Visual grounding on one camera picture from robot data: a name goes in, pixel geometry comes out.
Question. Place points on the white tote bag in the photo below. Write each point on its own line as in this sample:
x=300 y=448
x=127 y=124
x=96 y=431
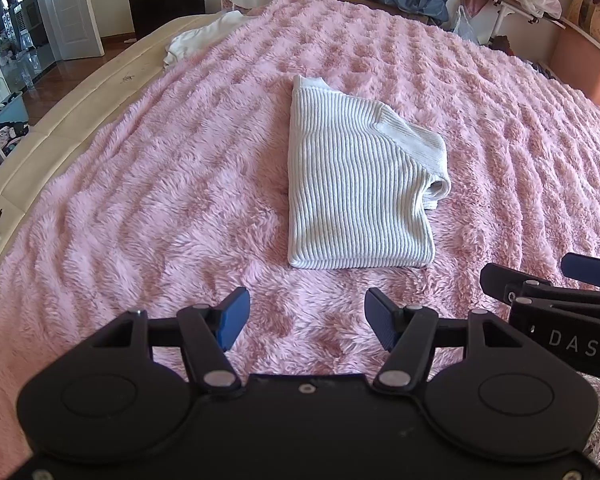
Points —
x=242 y=0

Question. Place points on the white knit sweater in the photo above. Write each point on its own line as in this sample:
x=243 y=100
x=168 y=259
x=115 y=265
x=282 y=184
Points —
x=355 y=185

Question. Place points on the pink fluffy blanket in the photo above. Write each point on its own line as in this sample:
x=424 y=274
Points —
x=155 y=185

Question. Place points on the crumpled white garment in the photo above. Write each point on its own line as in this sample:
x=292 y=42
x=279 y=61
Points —
x=195 y=40

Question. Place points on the pink storage box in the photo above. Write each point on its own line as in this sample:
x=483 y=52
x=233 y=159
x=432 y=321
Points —
x=585 y=75

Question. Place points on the black flat panel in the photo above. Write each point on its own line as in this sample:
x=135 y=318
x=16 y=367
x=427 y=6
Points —
x=167 y=12

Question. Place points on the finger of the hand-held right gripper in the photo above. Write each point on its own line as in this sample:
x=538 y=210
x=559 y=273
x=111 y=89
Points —
x=590 y=270
x=497 y=280

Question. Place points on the beige bed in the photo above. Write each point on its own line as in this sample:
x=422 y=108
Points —
x=70 y=110

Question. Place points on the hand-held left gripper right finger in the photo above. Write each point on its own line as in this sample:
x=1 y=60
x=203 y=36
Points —
x=382 y=320

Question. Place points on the white door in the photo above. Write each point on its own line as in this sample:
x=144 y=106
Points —
x=72 y=15

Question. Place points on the small white plastic bag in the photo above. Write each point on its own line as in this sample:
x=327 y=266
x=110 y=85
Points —
x=464 y=27

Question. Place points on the white metal rack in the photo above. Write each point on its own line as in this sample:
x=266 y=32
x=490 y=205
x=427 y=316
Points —
x=587 y=40

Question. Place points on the dark cloth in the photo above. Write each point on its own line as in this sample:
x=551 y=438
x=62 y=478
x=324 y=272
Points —
x=505 y=46

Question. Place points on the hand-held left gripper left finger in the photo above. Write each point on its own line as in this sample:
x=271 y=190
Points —
x=232 y=320

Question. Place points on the black appliance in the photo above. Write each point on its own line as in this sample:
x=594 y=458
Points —
x=27 y=25

